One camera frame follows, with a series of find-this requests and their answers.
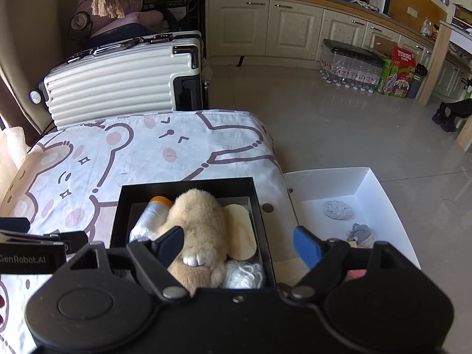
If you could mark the white mesh cloth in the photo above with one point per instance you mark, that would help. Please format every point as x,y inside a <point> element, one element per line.
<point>139,233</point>

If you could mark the small pink object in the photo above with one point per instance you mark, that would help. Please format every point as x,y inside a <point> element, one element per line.
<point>357,273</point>

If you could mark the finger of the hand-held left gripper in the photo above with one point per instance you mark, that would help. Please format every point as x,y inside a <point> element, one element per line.
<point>14,225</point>
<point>75,241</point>

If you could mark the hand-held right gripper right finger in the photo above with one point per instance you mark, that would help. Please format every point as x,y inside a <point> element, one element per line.
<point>306,247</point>

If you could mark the grey crumpled object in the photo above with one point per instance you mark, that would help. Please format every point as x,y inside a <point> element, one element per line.
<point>337,210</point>

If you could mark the white ribbed suitcase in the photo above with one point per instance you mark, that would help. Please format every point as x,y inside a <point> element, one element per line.
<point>110,81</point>

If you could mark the black cardboard box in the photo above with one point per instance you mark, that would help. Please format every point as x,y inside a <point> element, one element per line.
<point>147,191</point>

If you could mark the dark bin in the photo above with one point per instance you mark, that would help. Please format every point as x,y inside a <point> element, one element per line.
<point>416,81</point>

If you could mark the green printed carton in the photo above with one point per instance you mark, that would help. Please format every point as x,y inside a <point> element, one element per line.
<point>398,77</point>

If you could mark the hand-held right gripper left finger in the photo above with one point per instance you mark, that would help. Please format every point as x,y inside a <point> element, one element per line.
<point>171,241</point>

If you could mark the cream kitchen cabinets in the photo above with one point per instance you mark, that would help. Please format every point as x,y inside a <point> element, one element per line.
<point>291,25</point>

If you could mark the wooden counter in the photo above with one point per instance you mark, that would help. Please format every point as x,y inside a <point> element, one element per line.
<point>438,55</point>

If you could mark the black shelf rack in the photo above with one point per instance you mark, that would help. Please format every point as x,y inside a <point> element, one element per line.
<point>184,14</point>

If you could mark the white countertop appliance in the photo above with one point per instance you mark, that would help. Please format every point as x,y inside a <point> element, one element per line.
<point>379,3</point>

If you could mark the white cardboard box lid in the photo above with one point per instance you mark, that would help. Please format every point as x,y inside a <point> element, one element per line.
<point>332,184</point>

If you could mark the grey mouse toy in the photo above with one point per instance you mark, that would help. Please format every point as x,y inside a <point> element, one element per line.
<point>359,233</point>

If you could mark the silver bottle with orange cap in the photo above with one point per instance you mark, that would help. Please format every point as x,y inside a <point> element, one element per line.
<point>156,214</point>

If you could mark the printed bear blanket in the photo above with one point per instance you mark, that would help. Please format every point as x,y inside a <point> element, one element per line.
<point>147,147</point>

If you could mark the clear plastic bottle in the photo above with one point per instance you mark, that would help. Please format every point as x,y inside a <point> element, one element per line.
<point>427,27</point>

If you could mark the beige plush rabbit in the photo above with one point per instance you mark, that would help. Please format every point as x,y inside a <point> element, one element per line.
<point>199,221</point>

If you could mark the pack of water bottles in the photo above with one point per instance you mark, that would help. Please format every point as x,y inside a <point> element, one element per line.
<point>350,66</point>

